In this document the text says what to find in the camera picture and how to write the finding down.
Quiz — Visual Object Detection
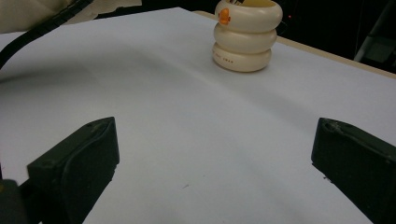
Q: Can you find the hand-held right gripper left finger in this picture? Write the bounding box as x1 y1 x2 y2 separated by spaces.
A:
18 116 120 224

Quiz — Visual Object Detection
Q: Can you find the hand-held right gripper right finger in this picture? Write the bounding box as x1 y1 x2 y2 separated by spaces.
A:
310 117 396 224

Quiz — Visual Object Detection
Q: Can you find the cream ribbed cup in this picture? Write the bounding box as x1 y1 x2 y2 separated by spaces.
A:
212 0 284 74

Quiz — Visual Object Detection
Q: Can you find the white table sheet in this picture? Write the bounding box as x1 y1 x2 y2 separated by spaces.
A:
0 7 396 224

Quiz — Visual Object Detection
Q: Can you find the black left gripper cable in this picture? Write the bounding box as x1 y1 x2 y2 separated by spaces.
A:
0 0 94 70

